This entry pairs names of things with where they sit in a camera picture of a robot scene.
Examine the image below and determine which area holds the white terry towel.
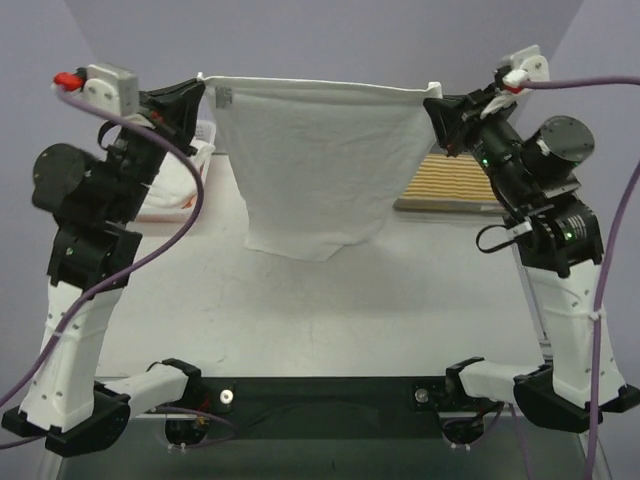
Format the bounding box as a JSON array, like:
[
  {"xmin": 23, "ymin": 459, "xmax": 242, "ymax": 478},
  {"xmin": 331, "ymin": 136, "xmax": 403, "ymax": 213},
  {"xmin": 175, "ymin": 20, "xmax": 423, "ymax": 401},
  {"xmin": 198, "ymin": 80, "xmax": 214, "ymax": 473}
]
[{"xmin": 204, "ymin": 76, "xmax": 442, "ymax": 262}]

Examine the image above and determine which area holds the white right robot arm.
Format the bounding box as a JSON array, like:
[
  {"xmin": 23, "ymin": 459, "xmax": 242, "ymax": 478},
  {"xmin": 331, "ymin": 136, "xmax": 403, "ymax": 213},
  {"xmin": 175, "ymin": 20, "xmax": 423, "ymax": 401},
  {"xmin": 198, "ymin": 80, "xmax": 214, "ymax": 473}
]
[{"xmin": 423, "ymin": 88, "xmax": 639, "ymax": 433}]

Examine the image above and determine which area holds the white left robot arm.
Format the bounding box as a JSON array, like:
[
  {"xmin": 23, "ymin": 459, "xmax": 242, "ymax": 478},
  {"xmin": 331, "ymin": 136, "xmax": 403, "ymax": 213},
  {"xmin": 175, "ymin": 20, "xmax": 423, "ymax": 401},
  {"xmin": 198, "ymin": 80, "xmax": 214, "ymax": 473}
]
[{"xmin": 1, "ymin": 79, "xmax": 205, "ymax": 458}]

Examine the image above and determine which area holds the white crumpled towels pile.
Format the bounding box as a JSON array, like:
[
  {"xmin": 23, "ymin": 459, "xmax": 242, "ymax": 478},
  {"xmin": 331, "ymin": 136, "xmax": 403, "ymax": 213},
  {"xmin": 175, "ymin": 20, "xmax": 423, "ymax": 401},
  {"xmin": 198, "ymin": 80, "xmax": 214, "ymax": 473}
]
[{"xmin": 142, "ymin": 139, "xmax": 215, "ymax": 210}]

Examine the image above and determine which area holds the white plastic mesh basket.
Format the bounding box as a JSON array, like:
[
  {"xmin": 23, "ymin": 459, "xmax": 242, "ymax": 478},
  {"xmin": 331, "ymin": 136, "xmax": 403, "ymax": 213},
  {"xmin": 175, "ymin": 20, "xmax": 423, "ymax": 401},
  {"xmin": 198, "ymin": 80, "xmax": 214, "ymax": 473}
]
[{"xmin": 137, "ymin": 119, "xmax": 219, "ymax": 224}]

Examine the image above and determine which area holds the yellow striped folded towel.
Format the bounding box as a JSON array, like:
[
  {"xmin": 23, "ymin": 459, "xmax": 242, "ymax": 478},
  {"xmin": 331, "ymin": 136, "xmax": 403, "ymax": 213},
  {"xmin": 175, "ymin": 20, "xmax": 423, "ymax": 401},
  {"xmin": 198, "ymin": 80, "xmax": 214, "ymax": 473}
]
[{"xmin": 400, "ymin": 154, "xmax": 497, "ymax": 203}]

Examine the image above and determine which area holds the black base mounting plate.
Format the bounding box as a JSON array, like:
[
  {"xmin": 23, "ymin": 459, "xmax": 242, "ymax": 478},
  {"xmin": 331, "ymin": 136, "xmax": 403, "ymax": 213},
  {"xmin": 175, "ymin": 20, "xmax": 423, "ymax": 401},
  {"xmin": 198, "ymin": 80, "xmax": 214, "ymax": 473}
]
[{"xmin": 164, "ymin": 374, "xmax": 496, "ymax": 441}]

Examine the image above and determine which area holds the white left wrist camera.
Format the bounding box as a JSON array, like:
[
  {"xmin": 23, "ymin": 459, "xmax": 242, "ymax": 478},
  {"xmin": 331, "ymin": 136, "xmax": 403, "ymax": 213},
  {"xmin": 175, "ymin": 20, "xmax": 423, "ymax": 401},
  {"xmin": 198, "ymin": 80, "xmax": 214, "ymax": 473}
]
[{"xmin": 82, "ymin": 63, "xmax": 139, "ymax": 117}]

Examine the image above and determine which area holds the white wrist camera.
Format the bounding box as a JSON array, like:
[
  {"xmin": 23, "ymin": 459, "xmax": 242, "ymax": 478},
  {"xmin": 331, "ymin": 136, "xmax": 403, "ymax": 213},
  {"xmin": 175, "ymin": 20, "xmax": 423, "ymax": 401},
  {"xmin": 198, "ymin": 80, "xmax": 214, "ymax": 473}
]
[
  {"xmin": 500, "ymin": 44, "xmax": 550, "ymax": 93},
  {"xmin": 82, "ymin": 63, "xmax": 139, "ymax": 117}
]

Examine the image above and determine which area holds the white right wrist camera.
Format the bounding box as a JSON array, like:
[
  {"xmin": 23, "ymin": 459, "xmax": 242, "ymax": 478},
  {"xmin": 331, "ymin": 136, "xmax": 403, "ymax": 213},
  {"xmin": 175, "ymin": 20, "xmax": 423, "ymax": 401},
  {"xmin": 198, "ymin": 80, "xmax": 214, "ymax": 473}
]
[{"xmin": 500, "ymin": 44, "xmax": 550, "ymax": 93}]

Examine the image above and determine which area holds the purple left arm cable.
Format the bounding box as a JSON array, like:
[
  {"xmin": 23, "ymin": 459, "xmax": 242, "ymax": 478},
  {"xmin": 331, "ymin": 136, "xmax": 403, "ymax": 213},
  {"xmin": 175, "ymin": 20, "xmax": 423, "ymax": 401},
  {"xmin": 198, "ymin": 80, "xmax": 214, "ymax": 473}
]
[{"xmin": 0, "ymin": 82, "xmax": 236, "ymax": 449}]

